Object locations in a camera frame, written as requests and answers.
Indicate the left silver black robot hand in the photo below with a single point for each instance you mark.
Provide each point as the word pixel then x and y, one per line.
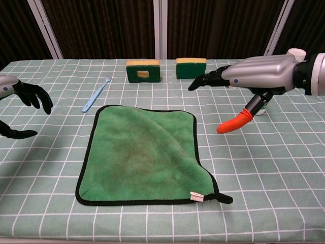
pixel 30 94

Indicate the right silver robot hand orange thumb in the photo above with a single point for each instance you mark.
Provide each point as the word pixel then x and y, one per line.
pixel 261 71

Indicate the green cloth with black trim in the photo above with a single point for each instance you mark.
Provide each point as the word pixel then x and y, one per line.
pixel 142 157

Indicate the white green drink bottle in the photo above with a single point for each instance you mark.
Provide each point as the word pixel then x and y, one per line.
pixel 262 110

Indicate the white paper cup blue print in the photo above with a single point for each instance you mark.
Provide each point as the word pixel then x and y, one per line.
pixel 299 53

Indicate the blue toothbrush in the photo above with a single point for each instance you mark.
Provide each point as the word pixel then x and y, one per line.
pixel 95 97

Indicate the plain yellow green sponge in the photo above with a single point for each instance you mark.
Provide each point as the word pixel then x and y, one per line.
pixel 190 69

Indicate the yellow green sponge with cutout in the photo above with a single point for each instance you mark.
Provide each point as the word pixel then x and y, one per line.
pixel 133 75

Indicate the green checked tablecloth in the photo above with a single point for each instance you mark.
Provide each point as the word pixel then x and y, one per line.
pixel 254 178

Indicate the white metal frame post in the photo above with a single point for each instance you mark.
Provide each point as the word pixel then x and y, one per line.
pixel 160 28
pixel 45 30
pixel 278 28

